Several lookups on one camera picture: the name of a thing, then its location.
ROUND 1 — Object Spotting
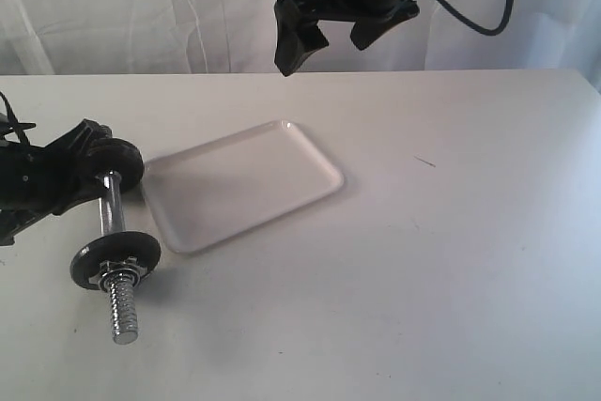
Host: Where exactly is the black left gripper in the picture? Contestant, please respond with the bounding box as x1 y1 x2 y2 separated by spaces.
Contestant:
1 119 112 246

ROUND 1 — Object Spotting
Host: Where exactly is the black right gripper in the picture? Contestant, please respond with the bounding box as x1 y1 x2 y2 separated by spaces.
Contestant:
274 0 420 76

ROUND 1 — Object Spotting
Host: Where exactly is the black plate end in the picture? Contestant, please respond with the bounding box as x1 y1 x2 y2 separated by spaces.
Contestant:
107 138 145 193

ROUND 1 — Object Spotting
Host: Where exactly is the chrome threaded dumbbell bar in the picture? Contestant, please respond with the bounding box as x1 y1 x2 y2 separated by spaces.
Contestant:
99 171 142 346

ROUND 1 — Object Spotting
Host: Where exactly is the black weight plate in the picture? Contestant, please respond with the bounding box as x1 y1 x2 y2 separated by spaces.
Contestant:
84 138 128 177

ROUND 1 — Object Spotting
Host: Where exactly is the chrome hex collar nut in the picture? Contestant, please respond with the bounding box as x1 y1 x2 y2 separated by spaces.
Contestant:
98 257 141 291

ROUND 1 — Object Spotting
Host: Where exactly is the white plastic tray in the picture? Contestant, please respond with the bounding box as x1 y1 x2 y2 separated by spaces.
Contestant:
142 120 345 254

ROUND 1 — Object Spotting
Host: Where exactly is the white backdrop curtain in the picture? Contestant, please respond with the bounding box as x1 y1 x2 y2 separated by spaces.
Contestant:
1 0 600 86

